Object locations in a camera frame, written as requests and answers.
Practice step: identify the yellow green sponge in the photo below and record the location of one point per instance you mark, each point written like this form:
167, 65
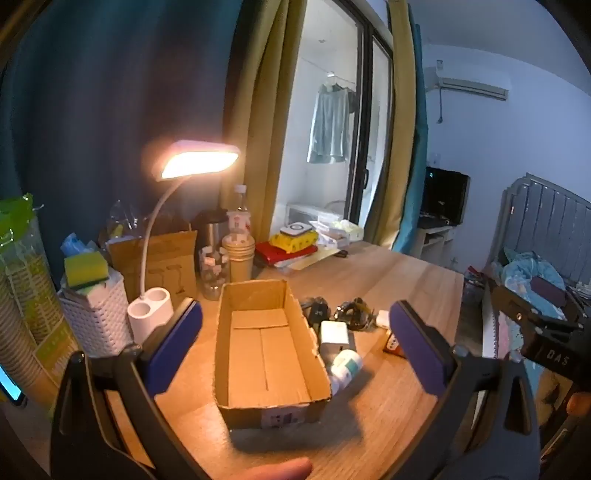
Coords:
85, 272

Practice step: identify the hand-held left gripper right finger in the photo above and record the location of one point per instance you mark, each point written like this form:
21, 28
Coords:
415, 350

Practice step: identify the teal curtain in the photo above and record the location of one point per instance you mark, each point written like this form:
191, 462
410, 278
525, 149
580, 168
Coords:
115, 101
415, 161

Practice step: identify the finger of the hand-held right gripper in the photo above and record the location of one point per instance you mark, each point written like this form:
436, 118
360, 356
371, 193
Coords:
531, 311

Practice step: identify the cardboard box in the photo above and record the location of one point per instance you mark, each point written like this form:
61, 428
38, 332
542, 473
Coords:
265, 350

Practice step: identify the black sliding door frame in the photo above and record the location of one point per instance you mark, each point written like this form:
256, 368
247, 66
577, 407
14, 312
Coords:
369, 120

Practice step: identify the smartphone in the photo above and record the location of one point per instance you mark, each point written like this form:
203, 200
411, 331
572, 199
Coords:
10, 385

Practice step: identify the black television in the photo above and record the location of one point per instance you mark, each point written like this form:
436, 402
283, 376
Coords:
445, 196

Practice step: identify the clear water bottle red label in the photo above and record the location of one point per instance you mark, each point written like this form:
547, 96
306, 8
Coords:
238, 212

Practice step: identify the white air conditioner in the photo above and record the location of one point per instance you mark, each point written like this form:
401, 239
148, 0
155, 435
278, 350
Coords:
473, 83

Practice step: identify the white bottle teal label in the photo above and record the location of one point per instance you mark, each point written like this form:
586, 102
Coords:
347, 367

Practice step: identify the black car key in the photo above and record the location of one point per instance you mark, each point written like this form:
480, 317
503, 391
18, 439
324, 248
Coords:
316, 310

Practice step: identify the white desk lamp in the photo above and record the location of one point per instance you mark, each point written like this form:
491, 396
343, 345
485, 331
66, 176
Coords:
201, 159

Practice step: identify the grey bed headboard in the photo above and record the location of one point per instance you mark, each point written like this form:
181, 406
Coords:
549, 217

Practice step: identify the red and gold small container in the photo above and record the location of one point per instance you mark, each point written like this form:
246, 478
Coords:
392, 344

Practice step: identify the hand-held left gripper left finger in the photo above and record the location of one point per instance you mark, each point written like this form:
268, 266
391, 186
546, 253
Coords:
178, 344

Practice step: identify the hanging grey green shirt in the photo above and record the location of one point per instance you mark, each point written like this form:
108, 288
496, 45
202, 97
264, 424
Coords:
328, 124

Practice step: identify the white charger cube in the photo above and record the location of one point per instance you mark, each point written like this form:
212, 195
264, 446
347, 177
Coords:
334, 336

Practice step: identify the clear plastic folder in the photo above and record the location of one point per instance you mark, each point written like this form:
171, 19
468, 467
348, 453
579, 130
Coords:
307, 261

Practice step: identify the yellow wipes pack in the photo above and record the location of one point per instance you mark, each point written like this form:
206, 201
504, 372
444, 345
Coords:
295, 242

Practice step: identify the clear glass jar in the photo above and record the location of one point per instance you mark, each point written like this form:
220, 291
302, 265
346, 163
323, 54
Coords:
214, 274

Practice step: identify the grey white kitchen scale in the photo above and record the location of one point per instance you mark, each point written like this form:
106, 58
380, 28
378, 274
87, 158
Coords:
294, 229

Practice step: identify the white television stand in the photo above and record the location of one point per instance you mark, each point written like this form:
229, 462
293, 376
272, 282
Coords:
431, 237

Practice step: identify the blue printed blanket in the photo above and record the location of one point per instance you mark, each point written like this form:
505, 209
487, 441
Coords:
521, 277

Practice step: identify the clear plastic bag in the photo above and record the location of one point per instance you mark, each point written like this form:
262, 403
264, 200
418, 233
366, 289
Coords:
117, 219

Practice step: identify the person's right hand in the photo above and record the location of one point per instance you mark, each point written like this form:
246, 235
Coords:
580, 405

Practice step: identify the blue plastic bag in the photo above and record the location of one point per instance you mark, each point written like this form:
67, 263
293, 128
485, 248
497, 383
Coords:
73, 244

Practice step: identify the white earbuds case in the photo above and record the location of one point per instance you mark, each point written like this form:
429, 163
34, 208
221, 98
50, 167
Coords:
384, 319

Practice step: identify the brown cardboard carton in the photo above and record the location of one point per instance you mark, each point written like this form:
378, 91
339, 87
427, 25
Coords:
168, 263

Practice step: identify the stack of beige paper cups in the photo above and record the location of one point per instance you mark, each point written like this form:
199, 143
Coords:
238, 258

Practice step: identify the steel tumbler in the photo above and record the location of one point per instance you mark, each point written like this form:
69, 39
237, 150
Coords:
210, 230

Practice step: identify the white woven basket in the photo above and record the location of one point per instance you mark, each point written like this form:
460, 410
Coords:
99, 318

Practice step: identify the yellow curtain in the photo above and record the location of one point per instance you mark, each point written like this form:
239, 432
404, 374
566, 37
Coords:
258, 115
395, 138

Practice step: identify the pale yellow bag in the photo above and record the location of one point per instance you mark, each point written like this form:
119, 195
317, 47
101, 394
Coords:
351, 228

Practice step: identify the person's left hand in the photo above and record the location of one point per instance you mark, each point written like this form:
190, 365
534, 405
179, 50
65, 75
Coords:
272, 470

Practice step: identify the red book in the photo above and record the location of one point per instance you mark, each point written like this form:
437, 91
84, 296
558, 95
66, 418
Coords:
277, 256

